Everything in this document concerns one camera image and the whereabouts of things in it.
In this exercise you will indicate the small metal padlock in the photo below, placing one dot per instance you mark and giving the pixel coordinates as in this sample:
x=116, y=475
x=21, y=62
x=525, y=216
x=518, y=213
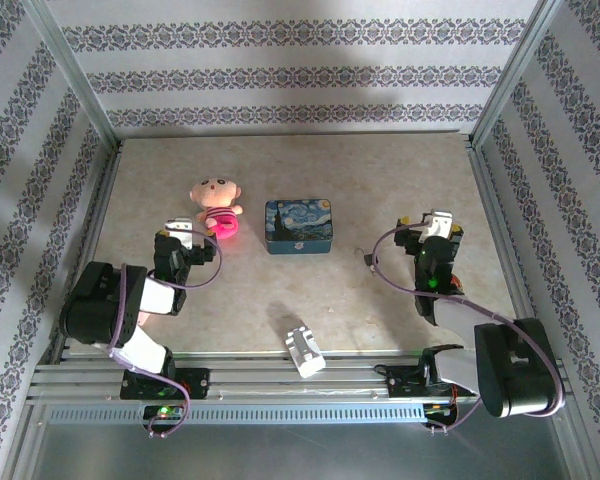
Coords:
x=365, y=255

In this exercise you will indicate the aluminium corner post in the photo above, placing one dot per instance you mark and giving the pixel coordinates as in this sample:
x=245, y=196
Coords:
x=72, y=70
x=516, y=70

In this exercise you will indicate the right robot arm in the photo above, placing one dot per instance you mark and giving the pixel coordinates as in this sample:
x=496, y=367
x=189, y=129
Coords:
x=515, y=370

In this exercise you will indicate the grey metal panel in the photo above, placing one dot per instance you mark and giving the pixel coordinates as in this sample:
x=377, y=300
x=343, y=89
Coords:
x=300, y=450

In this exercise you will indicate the aluminium frame cross rails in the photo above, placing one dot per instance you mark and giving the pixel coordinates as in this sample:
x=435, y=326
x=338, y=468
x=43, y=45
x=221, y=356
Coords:
x=280, y=380

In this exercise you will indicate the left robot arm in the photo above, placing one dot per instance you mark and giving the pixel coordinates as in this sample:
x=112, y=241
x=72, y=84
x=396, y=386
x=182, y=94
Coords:
x=95, y=305

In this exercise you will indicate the white plastic bracket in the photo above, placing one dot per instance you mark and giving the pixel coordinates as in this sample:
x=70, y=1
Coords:
x=305, y=352

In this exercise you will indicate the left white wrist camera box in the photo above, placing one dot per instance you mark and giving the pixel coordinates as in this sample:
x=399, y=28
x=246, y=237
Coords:
x=180, y=231

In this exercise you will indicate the plush doll with pink dress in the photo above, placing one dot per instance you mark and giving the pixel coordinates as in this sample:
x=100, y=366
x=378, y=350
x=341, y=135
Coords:
x=215, y=197

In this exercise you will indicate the pink block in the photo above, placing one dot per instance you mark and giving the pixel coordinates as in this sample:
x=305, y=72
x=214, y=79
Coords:
x=142, y=318

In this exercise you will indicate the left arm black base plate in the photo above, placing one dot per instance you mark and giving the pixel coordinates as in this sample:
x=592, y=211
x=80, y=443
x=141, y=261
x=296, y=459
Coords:
x=197, y=382

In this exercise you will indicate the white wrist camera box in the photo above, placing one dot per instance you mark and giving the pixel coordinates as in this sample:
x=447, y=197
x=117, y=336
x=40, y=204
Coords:
x=180, y=231
x=439, y=224

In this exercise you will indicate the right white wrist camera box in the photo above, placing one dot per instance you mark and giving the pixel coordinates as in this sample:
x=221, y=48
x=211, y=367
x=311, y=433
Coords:
x=439, y=224

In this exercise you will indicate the aluminium side rail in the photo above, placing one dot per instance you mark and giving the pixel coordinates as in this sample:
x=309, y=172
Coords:
x=98, y=210
x=494, y=210

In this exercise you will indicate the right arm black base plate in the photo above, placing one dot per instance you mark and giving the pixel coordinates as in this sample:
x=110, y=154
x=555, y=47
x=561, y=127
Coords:
x=405, y=387

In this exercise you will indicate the starry night tin box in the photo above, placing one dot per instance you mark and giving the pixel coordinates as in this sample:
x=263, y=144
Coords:
x=297, y=225

